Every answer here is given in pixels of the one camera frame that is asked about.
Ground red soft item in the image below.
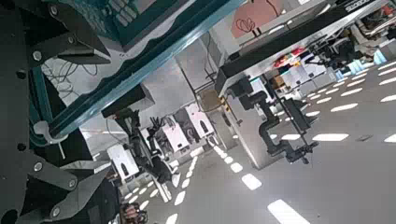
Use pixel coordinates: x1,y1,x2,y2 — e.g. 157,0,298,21
273,46,306,69

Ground white boxes stack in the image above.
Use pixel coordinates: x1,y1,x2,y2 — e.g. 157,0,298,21
288,62,339,96

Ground dark reddish machine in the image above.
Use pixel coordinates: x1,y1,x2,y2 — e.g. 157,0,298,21
120,202,148,224

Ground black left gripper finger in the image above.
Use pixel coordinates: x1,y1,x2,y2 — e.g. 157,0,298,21
18,148,110,224
12,0,112,68

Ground white workbench black edge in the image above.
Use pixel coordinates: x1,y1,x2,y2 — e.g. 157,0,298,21
214,0,396,97

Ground brown cardboard box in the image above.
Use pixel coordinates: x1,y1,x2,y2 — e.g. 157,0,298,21
198,88,223,113

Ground black articulated robot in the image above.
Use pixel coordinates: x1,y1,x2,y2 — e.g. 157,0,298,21
115,108,177,185

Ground white kiosk black window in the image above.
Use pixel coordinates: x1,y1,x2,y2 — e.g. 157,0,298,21
185,104,216,139
162,119,191,153
106,144,140,181

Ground teal mesh crate with handle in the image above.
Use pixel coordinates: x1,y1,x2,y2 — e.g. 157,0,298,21
29,0,250,147

